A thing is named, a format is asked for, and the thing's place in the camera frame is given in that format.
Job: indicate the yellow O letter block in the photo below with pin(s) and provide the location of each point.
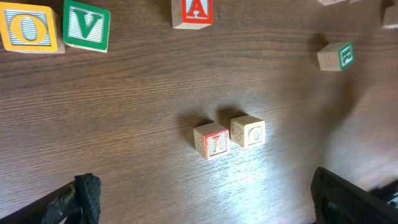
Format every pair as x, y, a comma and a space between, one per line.
31, 29

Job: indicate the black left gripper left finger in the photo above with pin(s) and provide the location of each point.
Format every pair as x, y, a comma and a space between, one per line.
76, 202

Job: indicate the red A letter block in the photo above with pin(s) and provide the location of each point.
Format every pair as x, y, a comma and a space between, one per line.
192, 14

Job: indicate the green V letter block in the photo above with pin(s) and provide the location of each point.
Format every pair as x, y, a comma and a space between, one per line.
85, 26

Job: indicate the green R letter block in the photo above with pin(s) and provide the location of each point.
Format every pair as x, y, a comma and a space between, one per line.
336, 56

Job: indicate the yellow M letter block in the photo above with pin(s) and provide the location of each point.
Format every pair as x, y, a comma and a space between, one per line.
329, 2

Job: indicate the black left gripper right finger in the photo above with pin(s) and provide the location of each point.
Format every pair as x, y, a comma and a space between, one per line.
337, 200

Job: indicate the yellow E letter block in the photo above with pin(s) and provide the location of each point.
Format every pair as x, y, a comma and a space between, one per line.
390, 18

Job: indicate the yellow C letter block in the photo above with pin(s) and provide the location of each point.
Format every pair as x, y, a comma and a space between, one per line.
248, 131

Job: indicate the red I letter block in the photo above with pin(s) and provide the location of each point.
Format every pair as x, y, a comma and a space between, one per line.
212, 140

